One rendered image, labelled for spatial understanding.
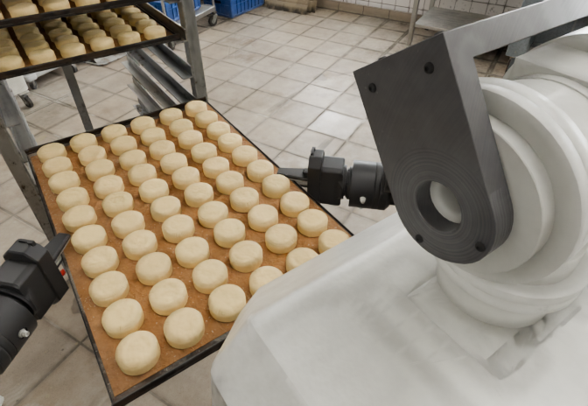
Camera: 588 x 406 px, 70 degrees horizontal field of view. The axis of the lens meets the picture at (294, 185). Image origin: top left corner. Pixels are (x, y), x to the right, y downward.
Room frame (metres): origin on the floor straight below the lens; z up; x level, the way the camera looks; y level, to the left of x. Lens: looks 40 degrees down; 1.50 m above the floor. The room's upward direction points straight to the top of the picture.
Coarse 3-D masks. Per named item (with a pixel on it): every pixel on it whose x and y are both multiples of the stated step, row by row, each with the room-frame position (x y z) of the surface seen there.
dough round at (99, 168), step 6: (96, 162) 0.64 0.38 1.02; (102, 162) 0.64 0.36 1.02; (108, 162) 0.64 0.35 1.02; (90, 168) 0.62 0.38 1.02; (96, 168) 0.62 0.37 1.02; (102, 168) 0.62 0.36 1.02; (108, 168) 0.62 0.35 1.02; (114, 168) 0.63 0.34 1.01; (90, 174) 0.60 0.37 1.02; (96, 174) 0.60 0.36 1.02; (102, 174) 0.61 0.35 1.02; (108, 174) 0.61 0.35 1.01
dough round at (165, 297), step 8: (168, 280) 0.36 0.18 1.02; (176, 280) 0.36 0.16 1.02; (152, 288) 0.35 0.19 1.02; (160, 288) 0.35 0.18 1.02; (168, 288) 0.35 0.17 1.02; (176, 288) 0.35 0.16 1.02; (184, 288) 0.35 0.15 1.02; (152, 296) 0.34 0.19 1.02; (160, 296) 0.34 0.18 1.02; (168, 296) 0.34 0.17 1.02; (176, 296) 0.34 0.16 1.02; (184, 296) 0.34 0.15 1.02; (152, 304) 0.32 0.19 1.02; (160, 304) 0.32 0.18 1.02; (168, 304) 0.32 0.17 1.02; (176, 304) 0.32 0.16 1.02; (184, 304) 0.33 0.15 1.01; (160, 312) 0.32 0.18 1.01; (168, 312) 0.32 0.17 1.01
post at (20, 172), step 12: (0, 120) 0.74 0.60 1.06; (0, 132) 0.73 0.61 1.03; (0, 144) 0.73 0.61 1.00; (12, 144) 0.74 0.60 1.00; (12, 156) 0.73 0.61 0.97; (12, 168) 0.73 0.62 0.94; (24, 168) 0.74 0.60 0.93; (24, 180) 0.73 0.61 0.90; (24, 192) 0.72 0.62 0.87; (36, 192) 0.74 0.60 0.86; (36, 204) 0.73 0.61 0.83; (36, 216) 0.72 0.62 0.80; (48, 228) 0.73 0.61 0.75; (48, 240) 0.72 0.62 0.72
